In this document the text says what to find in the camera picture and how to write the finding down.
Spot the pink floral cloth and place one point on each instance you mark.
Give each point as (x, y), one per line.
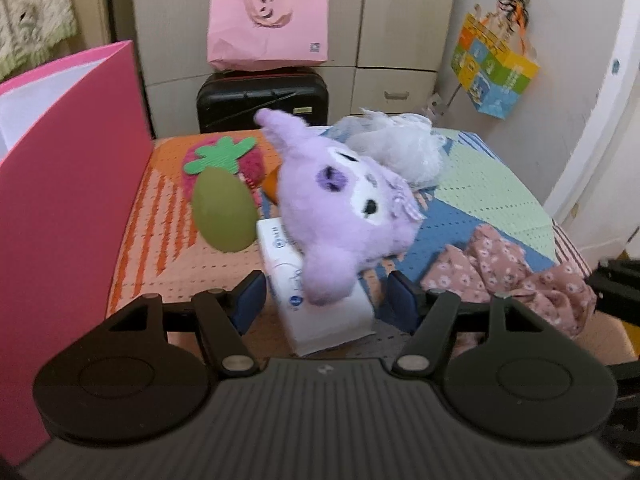
(490, 263)

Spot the orange soft ball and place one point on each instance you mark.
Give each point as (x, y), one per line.
(270, 185)

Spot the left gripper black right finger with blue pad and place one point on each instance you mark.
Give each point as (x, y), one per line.
(429, 317)

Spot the white door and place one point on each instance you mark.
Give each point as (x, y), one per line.
(596, 198)

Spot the white tissue pack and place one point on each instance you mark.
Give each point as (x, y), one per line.
(308, 328)

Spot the black suitcase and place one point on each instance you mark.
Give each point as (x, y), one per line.
(228, 101)

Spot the white fluffy plush toy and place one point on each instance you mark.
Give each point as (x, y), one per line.
(407, 144)

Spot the purple plush toy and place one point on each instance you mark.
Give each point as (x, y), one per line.
(344, 211)

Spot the patchwork table cover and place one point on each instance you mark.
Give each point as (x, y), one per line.
(163, 252)

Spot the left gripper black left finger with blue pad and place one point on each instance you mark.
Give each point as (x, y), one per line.
(223, 317)

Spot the beige wardrobe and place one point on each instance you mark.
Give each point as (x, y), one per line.
(383, 55)

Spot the pink storage box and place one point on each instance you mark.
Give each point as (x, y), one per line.
(75, 142)

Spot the pink tote bag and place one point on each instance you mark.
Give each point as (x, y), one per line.
(257, 35)

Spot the strawberry soft pad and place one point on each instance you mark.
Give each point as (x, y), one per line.
(241, 157)

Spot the colourful hanging gift bag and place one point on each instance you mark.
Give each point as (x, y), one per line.
(494, 60)

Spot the green egg-shaped soft toy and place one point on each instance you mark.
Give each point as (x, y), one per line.
(223, 210)

